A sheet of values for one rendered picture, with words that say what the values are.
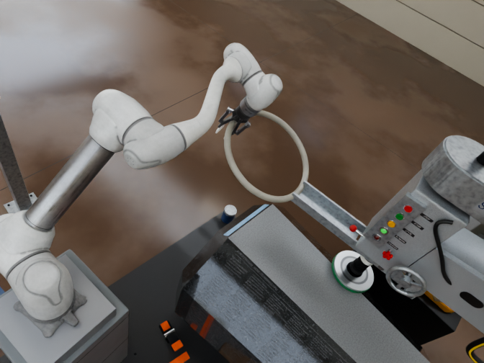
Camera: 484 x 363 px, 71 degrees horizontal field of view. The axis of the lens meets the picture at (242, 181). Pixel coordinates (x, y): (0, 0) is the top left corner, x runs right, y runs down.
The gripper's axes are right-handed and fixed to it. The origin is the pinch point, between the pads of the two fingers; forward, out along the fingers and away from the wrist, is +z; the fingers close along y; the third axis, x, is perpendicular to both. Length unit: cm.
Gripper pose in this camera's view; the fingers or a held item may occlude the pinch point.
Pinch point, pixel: (224, 131)
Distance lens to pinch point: 169.7
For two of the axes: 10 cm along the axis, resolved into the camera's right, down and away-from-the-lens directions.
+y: 7.8, 5.4, 3.1
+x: 2.9, -7.5, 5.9
